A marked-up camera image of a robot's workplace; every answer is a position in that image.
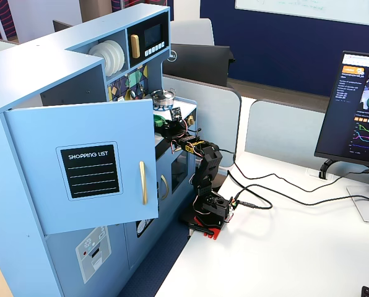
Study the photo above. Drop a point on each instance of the green recipient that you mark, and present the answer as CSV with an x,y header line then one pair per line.
x,y
159,121

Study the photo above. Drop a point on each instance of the silver monitor stand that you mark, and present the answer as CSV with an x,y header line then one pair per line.
x,y
367,204

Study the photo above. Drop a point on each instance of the white toy plate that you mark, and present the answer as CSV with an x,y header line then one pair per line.
x,y
115,63
122,58
98,55

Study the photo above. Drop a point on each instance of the black toy microwave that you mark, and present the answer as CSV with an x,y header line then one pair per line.
x,y
153,34

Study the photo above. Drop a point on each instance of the whiteboard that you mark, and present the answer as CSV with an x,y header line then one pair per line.
x,y
311,9

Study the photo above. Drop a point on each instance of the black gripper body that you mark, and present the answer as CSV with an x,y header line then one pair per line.
x,y
166,130

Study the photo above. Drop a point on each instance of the black Dell monitor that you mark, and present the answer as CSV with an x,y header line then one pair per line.
x,y
200,65

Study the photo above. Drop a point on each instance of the black computer monitor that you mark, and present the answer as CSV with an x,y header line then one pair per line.
x,y
336,92

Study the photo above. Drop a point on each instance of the steel pot lid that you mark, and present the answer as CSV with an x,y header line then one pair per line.
x,y
162,93

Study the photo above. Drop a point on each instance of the gold stove knob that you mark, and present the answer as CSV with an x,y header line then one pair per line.
x,y
190,120

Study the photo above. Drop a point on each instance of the grey desk divider panel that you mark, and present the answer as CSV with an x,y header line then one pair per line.
x,y
280,130
221,123

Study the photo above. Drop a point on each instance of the blue fridge door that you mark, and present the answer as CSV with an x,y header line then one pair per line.
x,y
32,185

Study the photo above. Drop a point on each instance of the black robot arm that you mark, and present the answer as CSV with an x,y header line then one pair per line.
x,y
210,161

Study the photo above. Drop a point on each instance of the grey office chair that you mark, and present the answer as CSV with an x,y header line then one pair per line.
x,y
190,31

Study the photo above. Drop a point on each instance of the small wrist camera board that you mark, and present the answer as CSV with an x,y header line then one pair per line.
x,y
175,113

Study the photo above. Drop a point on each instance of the blue toy kitchen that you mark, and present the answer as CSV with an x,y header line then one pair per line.
x,y
32,77

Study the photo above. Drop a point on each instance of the steel toy pot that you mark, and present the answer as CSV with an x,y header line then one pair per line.
x,y
163,101

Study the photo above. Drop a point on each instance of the red arm mounting base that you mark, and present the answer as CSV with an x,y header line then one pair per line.
x,y
214,233

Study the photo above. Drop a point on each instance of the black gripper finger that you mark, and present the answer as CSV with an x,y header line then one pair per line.
x,y
165,130

